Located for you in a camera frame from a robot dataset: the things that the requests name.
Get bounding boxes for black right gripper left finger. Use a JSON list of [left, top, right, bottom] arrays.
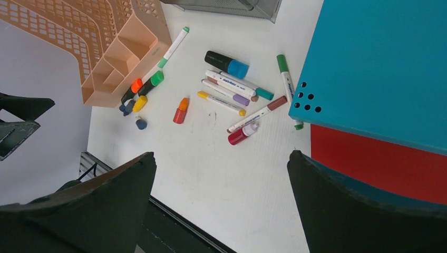
[[1, 152, 157, 252]]

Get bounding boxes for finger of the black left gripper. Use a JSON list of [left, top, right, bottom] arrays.
[[1, 121, 40, 161], [1, 93, 55, 121]]

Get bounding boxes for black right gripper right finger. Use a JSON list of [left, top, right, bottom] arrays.
[[287, 150, 446, 252]]

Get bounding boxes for red folder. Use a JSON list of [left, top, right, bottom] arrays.
[[310, 125, 446, 204]]

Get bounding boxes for teal folder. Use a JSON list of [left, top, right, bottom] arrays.
[[289, 1, 446, 155]]

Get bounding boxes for dark blue small bottle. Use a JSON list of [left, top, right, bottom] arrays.
[[119, 99, 135, 116]]

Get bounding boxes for blue white small bottle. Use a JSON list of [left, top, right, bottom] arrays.
[[135, 116, 148, 130]]

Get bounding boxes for peach plastic file organizer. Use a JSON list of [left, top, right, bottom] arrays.
[[1, 0, 172, 108]]

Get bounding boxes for black highlighter orange cap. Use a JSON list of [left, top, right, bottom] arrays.
[[121, 79, 143, 104]]

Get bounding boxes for red orange small bottle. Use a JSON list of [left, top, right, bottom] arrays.
[[173, 98, 189, 124]]

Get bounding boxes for white marker brown cap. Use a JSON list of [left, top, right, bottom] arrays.
[[227, 95, 288, 133]]

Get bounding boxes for red small bottle white cap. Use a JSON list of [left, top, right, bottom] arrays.
[[228, 123, 259, 145]]

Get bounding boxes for black highlighter green cap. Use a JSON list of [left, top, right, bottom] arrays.
[[138, 70, 164, 96]]

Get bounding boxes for white marker yellow caps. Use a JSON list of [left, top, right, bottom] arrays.
[[197, 91, 246, 116]]

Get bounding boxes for white marker green cap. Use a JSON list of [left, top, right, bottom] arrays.
[[276, 54, 304, 131]]

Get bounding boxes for white marker purple cap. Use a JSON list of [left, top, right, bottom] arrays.
[[201, 79, 250, 106]]

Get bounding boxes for white marker green caps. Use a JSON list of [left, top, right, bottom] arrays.
[[158, 26, 190, 69]]

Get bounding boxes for white marker teal cap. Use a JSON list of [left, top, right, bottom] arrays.
[[205, 70, 274, 101]]

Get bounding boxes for black highlighter blue cap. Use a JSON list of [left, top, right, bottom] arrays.
[[205, 51, 249, 79]]

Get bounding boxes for smoked clear drawer box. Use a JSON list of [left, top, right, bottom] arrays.
[[163, 0, 282, 23]]

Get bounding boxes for aluminium frame rail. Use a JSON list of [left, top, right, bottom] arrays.
[[78, 152, 113, 182]]

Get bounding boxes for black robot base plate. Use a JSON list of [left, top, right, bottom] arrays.
[[135, 197, 235, 253]]

